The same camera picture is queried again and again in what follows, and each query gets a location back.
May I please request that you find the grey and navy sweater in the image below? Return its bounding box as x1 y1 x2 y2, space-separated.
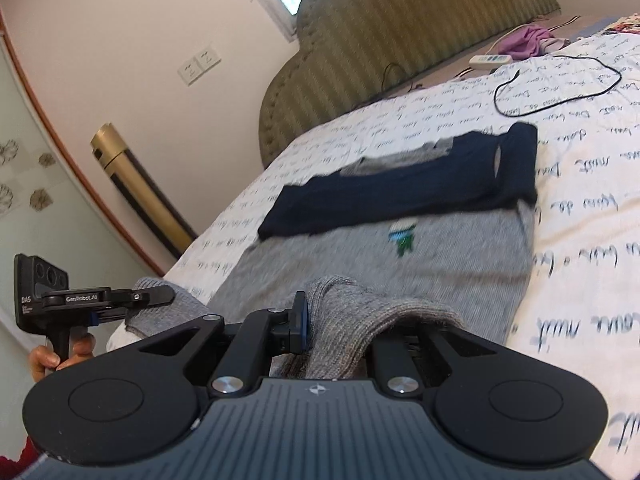
121 121 542 380

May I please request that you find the person's left hand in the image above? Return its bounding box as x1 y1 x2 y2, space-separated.
28 333 96 382

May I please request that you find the frosted glass floral door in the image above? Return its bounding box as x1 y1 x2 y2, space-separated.
0 54 150 456

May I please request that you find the gold tower air conditioner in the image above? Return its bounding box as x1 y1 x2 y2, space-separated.
91 122 198 259

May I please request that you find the white script-print bedsheet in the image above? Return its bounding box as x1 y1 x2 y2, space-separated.
106 29 640 461

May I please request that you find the white power strip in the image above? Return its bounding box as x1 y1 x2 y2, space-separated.
469 54 513 70

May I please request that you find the olive striped headboard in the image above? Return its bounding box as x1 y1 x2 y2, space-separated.
258 0 560 166

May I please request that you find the purple cloth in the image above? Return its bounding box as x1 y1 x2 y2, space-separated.
497 25 555 61

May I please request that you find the colourful floral fabric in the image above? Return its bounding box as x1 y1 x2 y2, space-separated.
602 12 640 35

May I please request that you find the white wall switch panel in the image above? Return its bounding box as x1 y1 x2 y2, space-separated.
178 46 221 86

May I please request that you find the black cable by headboard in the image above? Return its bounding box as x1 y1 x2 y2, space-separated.
380 62 426 94

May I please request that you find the black cable on bed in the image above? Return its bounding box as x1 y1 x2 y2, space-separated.
491 53 624 120

